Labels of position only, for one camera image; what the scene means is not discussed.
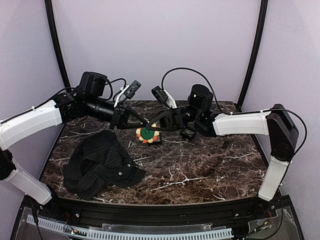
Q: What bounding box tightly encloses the black pinstriped shirt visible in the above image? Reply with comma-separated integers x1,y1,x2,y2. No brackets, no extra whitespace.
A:
62,130,146,201

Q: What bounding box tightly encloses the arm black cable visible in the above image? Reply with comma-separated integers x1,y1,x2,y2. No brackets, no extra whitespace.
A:
161,66,308,161
24,77,127,113

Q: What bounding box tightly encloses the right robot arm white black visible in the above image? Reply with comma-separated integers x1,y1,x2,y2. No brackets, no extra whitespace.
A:
146,84,299,202

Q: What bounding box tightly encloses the right black frame post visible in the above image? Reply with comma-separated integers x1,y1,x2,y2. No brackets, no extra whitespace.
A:
237,0,269,109

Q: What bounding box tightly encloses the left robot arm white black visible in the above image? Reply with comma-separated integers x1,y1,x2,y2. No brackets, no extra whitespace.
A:
0,71,148,205

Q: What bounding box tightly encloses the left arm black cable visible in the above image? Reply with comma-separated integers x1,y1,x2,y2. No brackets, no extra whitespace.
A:
24,77,127,113

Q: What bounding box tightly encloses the white slotted cable duct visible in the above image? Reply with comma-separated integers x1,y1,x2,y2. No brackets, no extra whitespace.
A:
24,214,234,240

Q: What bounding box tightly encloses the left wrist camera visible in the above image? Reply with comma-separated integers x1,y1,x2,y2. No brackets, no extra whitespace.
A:
113,80,142,107

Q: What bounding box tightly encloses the small black display box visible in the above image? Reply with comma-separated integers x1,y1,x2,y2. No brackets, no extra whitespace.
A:
179,126,197,141

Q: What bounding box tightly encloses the left black frame post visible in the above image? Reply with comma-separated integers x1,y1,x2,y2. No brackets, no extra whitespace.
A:
44,0,72,89

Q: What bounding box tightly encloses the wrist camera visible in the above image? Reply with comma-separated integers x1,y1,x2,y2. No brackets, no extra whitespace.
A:
113,80,142,107
151,86,177,109

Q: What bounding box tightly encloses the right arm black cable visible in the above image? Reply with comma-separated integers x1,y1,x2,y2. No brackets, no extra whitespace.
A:
161,66,308,161

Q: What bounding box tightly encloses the flower brooch green orange yellow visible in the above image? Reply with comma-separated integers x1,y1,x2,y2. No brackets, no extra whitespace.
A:
135,127,160,144

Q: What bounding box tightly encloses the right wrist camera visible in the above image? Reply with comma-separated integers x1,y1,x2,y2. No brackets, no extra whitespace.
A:
151,86,177,109

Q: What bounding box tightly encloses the black frame post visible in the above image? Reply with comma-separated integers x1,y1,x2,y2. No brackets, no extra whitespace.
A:
237,0,269,109
44,0,72,89

